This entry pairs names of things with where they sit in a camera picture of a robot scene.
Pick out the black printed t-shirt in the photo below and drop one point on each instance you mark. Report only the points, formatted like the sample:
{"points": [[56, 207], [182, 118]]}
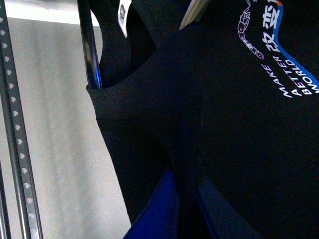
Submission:
{"points": [[229, 103]]}

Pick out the dark grey clothes rack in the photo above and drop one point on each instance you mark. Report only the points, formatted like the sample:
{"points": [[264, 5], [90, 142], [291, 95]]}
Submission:
{"points": [[29, 216]]}

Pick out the blue cloth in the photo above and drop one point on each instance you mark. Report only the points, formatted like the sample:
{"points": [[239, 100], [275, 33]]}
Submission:
{"points": [[159, 219]]}

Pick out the white garment label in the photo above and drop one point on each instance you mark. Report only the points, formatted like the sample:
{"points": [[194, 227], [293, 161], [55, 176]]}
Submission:
{"points": [[123, 10]]}

